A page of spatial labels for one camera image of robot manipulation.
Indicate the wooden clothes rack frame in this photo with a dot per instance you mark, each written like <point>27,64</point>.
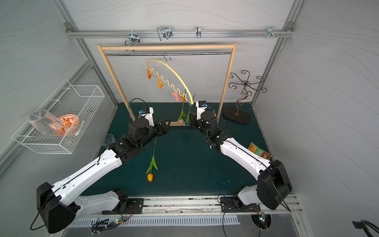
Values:
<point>167,48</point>

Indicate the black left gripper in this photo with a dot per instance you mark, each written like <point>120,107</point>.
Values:
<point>161,128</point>

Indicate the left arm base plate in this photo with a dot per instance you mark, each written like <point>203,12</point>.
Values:
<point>130,206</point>

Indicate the clear drinking glass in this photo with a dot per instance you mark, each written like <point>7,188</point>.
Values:
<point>108,141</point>

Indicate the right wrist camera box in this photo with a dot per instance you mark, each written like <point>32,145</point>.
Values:
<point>201,107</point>

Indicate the yellow wavy clothes hanger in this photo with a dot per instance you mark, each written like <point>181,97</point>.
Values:
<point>161,69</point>

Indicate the clear glass pitcher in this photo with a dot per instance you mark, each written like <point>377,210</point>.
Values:
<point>45,122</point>

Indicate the orange clothespin outer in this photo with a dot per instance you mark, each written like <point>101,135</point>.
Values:
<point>149,73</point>

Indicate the metal hook clamp right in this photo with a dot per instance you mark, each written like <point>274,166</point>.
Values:
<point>269,33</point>

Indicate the metal hook clamp middle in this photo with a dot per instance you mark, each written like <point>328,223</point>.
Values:
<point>164,32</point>

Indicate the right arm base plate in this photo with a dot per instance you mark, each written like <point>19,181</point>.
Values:
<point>233,204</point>

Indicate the snack packet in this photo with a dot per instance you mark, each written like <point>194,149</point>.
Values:
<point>259,151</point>

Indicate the metal ceiling rail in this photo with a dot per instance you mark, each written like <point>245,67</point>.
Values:
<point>73,33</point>

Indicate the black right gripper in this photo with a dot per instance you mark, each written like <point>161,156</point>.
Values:
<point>195,123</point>

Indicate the pink artificial tulip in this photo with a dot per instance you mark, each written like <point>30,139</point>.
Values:
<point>182,116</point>

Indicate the orange patterned bowl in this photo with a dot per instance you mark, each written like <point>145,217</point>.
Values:
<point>68,125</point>

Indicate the dark stand with copper rod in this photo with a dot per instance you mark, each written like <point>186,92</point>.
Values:
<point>235,113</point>

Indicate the metal hook clamp small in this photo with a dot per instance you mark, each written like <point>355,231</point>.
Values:
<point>198,32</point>

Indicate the orange artificial tulip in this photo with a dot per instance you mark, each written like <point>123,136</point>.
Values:
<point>153,165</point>

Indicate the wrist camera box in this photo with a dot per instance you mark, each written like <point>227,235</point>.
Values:
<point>147,113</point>
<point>201,107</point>

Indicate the floor mounting rail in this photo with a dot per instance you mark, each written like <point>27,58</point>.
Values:
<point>204,205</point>

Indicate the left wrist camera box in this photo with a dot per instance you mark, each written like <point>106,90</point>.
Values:
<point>147,113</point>

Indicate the wiring bundle with leds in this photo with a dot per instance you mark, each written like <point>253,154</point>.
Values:
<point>109,223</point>

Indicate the blue artificial tulip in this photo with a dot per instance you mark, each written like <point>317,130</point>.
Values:
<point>187,121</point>

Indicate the metal hook clamp left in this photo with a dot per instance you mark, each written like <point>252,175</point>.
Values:
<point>133,39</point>

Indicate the yellow-orange clothespin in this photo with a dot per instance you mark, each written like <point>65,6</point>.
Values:
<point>160,83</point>

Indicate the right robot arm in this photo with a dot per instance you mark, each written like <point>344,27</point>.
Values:
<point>273,183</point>

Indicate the pink clothespin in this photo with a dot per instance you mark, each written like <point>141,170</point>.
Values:
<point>176,96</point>

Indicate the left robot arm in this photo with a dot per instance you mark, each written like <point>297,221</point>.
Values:
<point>61,203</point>

